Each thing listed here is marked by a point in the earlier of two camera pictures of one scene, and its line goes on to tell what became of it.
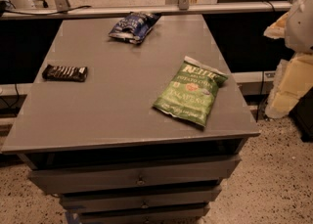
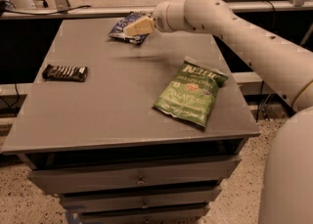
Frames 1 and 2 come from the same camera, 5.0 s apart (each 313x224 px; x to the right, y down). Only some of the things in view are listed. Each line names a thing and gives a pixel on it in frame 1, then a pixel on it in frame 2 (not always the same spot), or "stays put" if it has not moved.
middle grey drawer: x=85 y=201 stays put
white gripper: x=301 y=25 -> x=160 y=19
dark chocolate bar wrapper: x=65 y=73 stays put
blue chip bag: x=134 y=26 stays put
